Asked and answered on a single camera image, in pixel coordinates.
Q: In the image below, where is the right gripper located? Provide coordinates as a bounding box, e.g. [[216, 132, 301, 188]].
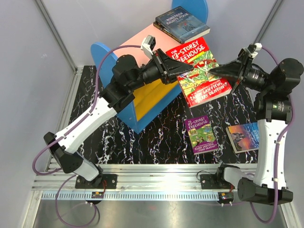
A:
[[205, 50, 274, 95]]

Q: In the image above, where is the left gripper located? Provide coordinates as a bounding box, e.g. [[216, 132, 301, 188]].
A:
[[127, 48, 193, 91]]

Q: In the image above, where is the red 13-Storey Treehouse book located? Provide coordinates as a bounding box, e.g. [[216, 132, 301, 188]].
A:
[[166, 37, 232, 108]]

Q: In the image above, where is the black blue Treehouse book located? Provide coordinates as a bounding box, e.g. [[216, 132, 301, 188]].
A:
[[153, 21, 184, 44]]

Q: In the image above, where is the Nineteen Eighty-Four book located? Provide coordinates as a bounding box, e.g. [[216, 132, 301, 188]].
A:
[[155, 6, 210, 43]]

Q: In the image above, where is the purple 117-Storey Treehouse book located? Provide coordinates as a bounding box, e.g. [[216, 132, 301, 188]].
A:
[[184, 115, 219, 155]]

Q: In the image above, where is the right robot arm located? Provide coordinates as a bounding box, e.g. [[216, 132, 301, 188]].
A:
[[208, 43, 304, 205]]

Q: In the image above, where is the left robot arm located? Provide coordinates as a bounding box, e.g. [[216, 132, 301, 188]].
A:
[[44, 49, 193, 189]]

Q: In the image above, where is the blue pink yellow bookshelf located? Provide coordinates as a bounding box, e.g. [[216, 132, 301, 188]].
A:
[[91, 0, 209, 133]]

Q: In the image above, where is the blue Jane Eyre book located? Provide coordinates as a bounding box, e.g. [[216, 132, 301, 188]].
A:
[[226, 122, 259, 153]]

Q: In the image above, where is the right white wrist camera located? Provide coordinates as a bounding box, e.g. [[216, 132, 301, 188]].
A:
[[247, 43, 262, 59]]

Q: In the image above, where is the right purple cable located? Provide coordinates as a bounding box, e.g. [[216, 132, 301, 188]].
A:
[[247, 46, 296, 224]]

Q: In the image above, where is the purple cable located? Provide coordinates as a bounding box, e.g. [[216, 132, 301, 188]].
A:
[[32, 45, 143, 225], [247, 46, 296, 224]]

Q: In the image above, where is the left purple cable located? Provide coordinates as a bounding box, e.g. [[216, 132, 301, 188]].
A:
[[32, 45, 143, 225]]

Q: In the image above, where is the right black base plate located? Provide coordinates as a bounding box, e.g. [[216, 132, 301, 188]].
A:
[[199, 173, 230, 190]]

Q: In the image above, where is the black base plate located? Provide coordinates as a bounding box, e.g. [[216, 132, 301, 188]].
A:
[[199, 173, 230, 190], [75, 174, 118, 189]]

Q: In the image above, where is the aluminium mounting rail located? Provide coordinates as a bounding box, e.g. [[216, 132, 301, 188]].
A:
[[32, 163, 289, 193]]

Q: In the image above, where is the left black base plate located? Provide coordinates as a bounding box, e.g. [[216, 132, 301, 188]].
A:
[[75, 174, 118, 189]]

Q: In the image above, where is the white slotted cable duct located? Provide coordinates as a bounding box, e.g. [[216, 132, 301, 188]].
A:
[[42, 190, 233, 201]]

